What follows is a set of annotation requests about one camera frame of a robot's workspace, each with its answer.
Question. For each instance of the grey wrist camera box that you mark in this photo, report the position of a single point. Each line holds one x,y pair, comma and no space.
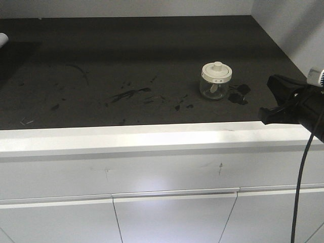
315,77

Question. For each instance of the white paper roll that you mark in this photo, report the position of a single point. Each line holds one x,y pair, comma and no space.
3,39

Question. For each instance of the glass jar with white lid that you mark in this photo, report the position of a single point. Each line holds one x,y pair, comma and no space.
214,80

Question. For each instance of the white cabinet with drawers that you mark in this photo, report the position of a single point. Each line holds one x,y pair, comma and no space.
221,182

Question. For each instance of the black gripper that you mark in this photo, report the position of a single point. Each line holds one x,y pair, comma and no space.
307,106

